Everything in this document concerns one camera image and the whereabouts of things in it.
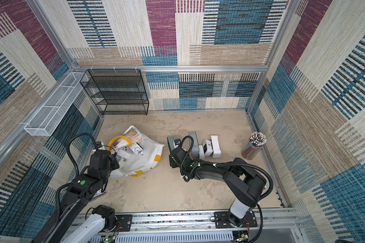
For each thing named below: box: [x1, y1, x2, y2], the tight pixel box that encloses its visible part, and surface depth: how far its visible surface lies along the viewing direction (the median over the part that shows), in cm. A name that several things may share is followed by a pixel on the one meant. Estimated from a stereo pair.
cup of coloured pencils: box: [241, 131, 268, 160], surface depth 85 cm
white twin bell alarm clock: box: [122, 142, 144, 156], surface depth 93 cm
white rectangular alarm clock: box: [210, 135, 222, 158], surface depth 96 cm
